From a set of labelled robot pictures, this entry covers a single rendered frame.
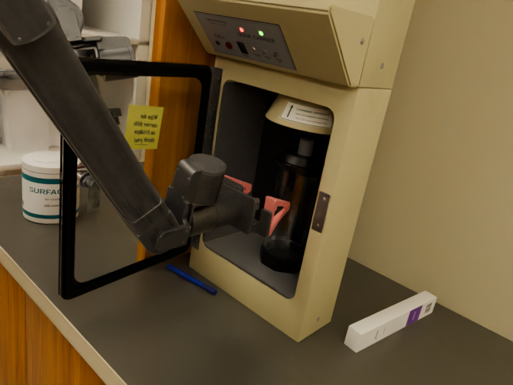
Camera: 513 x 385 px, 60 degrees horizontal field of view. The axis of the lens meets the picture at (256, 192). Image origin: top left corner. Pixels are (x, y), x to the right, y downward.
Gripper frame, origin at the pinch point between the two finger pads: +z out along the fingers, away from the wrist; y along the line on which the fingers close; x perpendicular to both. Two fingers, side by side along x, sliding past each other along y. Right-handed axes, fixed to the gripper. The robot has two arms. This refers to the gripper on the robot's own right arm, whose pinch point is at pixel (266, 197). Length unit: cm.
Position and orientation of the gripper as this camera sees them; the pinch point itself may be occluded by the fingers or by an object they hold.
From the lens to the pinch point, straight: 82.6
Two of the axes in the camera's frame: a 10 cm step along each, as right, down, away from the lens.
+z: 6.8, -1.7, 7.1
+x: -1.4, 9.2, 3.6
